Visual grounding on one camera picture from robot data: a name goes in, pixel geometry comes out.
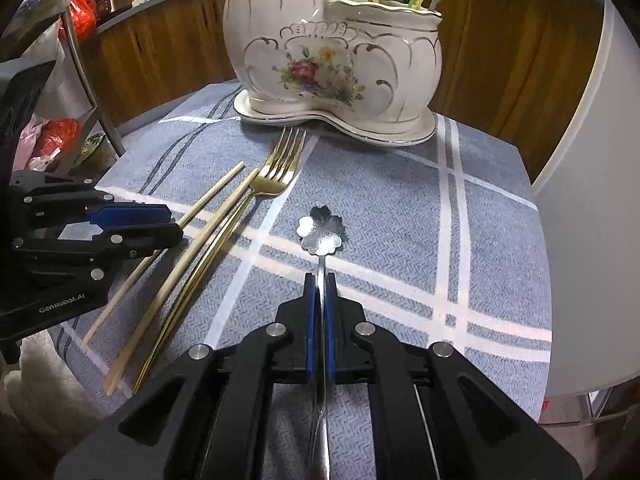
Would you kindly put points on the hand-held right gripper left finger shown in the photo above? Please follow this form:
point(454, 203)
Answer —
point(311, 330)

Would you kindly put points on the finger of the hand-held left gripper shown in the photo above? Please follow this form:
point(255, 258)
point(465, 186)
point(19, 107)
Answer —
point(145, 240)
point(130, 214)

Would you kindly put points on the red plastic bag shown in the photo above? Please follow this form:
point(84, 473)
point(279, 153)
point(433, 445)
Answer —
point(60, 137)
point(80, 10)

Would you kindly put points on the blue-grey striped tablecloth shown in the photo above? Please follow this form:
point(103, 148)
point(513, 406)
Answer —
point(400, 260)

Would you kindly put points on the grey kitchen countertop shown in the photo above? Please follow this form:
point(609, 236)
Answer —
point(150, 0)

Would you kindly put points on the metal storage rack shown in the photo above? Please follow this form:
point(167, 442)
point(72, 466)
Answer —
point(95, 100)

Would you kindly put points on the cream floral ceramic utensil holder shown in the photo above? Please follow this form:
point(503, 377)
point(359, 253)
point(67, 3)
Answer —
point(300, 35)

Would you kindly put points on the gold fork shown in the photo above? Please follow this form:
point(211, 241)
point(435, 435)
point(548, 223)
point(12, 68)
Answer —
point(272, 175)

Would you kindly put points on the silver flower-shaped spoon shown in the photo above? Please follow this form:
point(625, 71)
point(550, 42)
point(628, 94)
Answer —
point(320, 230)

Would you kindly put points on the cream ceramic holder tray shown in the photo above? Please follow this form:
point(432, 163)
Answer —
point(350, 130)

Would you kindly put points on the pink plastic bag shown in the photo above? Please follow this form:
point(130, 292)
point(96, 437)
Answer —
point(27, 145)

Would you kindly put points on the wooden lower cabinet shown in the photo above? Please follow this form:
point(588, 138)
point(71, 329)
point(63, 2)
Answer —
point(510, 60)
point(165, 50)

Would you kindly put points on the wooden chopstick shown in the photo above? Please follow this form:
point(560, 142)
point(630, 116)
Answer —
point(215, 187)
point(175, 285)

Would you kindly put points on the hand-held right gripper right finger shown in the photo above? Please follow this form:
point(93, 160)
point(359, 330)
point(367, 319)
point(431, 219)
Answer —
point(331, 340)

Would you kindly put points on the white fluffy towel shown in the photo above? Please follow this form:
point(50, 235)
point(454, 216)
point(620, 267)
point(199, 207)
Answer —
point(55, 385)

